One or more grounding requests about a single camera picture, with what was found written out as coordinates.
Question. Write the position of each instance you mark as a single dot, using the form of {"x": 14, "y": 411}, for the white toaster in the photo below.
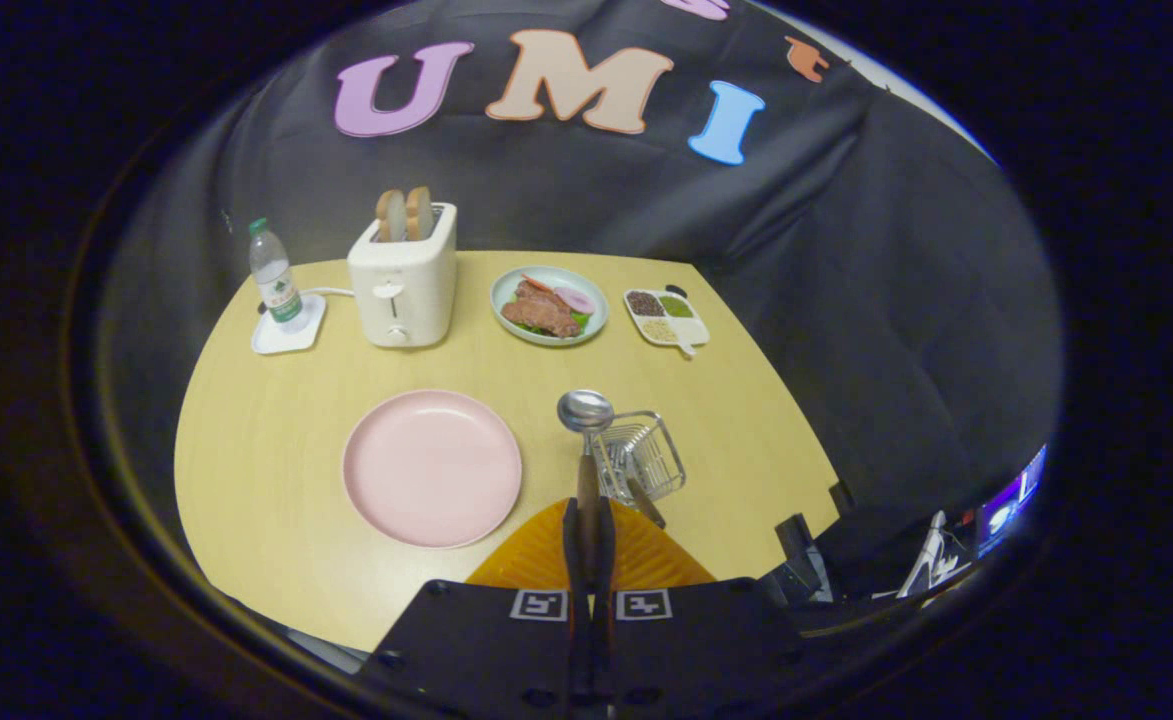
{"x": 406, "y": 285}

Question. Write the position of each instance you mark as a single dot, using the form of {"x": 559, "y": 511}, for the lit monitor screen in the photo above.
{"x": 1011, "y": 500}

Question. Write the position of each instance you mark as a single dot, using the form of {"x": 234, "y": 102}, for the white square coaster tray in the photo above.
{"x": 271, "y": 342}

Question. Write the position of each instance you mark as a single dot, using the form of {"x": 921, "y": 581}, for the clear plastic water bottle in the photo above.
{"x": 276, "y": 285}

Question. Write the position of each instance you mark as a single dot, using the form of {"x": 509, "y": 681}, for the black backdrop cloth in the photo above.
{"x": 846, "y": 250}

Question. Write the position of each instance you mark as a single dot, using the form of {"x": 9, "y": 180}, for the pale green plate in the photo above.
{"x": 506, "y": 290}

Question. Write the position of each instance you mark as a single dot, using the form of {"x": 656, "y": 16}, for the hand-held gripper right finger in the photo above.
{"x": 706, "y": 640}

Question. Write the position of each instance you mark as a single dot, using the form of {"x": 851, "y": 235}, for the pink round plate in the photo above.
{"x": 431, "y": 470}

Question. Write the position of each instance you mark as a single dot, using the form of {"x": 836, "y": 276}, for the brown meat steak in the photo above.
{"x": 541, "y": 312}

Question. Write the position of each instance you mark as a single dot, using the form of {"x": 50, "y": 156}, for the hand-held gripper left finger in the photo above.
{"x": 476, "y": 640}

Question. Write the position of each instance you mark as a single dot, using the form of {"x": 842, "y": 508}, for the toasted bread slice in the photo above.
{"x": 390, "y": 215}
{"x": 420, "y": 212}

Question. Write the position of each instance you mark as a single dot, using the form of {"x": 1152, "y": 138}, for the white divided condiment dish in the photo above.
{"x": 686, "y": 325}

